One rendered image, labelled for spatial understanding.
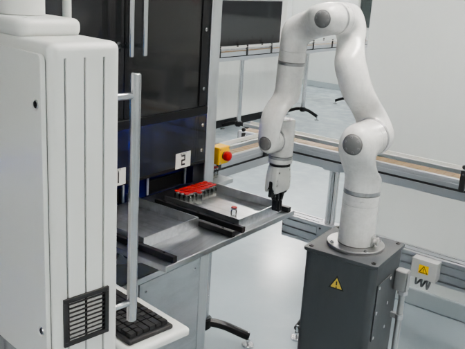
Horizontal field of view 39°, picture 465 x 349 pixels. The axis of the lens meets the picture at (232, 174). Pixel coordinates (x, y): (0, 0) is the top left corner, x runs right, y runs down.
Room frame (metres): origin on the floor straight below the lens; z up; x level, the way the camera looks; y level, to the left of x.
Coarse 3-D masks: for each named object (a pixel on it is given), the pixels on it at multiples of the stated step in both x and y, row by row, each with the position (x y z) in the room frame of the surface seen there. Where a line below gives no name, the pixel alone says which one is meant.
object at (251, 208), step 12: (228, 192) 2.43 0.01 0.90; (240, 192) 2.40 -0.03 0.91; (180, 204) 2.24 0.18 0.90; (192, 204) 2.20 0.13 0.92; (204, 204) 2.31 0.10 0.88; (216, 204) 2.31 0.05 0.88; (228, 204) 2.32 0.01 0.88; (240, 204) 2.33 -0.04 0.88; (252, 204) 2.34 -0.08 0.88; (264, 204) 2.33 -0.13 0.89; (216, 216) 2.14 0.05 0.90; (228, 216) 2.11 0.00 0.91; (240, 216) 2.20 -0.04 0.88; (252, 216) 2.14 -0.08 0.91; (264, 216) 2.20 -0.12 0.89
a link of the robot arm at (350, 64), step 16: (352, 16) 2.11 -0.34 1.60; (352, 32) 2.13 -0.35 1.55; (336, 48) 2.16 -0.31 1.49; (352, 48) 2.09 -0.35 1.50; (336, 64) 2.09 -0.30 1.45; (352, 64) 2.06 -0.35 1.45; (352, 80) 2.05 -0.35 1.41; (368, 80) 2.07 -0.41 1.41; (352, 96) 2.06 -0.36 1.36; (368, 96) 2.06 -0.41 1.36; (352, 112) 2.13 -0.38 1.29; (368, 112) 2.09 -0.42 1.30; (384, 112) 2.09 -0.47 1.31
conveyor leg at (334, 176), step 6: (324, 168) 3.07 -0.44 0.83; (330, 174) 3.07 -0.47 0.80; (336, 174) 3.06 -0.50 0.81; (330, 180) 3.07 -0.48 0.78; (336, 180) 3.06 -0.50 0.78; (330, 186) 3.07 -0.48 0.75; (336, 186) 3.06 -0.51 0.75; (330, 192) 3.07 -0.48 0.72; (336, 192) 3.07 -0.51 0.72; (330, 198) 3.06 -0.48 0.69; (336, 198) 3.07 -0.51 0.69; (330, 204) 3.06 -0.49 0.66; (330, 210) 3.06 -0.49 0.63; (330, 216) 3.06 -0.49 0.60; (330, 222) 3.06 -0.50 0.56
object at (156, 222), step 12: (120, 204) 2.25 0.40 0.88; (144, 204) 2.23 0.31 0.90; (156, 204) 2.19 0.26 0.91; (120, 216) 2.13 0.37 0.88; (144, 216) 2.14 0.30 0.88; (156, 216) 2.15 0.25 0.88; (168, 216) 2.16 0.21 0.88; (180, 216) 2.12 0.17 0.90; (192, 216) 2.09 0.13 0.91; (120, 228) 2.02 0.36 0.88; (144, 228) 2.03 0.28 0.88; (156, 228) 2.04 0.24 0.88; (168, 228) 1.96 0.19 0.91; (180, 228) 2.01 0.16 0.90; (192, 228) 2.06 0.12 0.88; (144, 240) 1.87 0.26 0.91; (156, 240) 1.92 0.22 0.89
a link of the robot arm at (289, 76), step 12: (288, 72) 2.18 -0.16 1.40; (300, 72) 2.20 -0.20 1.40; (276, 84) 2.21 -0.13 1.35; (288, 84) 2.18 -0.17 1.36; (300, 84) 2.20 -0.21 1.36; (276, 96) 2.19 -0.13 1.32; (288, 96) 2.18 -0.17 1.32; (264, 108) 2.18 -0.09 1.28; (276, 108) 2.16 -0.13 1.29; (288, 108) 2.16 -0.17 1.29; (264, 120) 2.15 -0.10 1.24; (276, 120) 2.13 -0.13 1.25; (264, 132) 2.14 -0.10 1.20; (276, 132) 2.13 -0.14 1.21; (264, 144) 2.14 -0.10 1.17; (276, 144) 2.13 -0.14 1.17
